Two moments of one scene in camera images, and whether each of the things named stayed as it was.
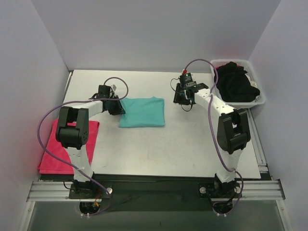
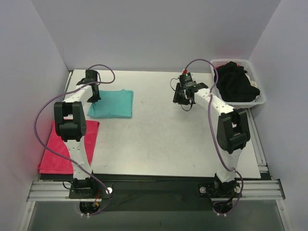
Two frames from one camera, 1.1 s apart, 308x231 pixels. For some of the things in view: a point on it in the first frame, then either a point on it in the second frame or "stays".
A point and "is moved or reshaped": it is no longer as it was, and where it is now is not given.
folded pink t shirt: (50, 165) stays
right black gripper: (179, 95) stays
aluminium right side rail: (259, 151) stays
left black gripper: (118, 107) -> (95, 92)
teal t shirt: (142, 112) is moved or reshaped
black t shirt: (234, 84) stays
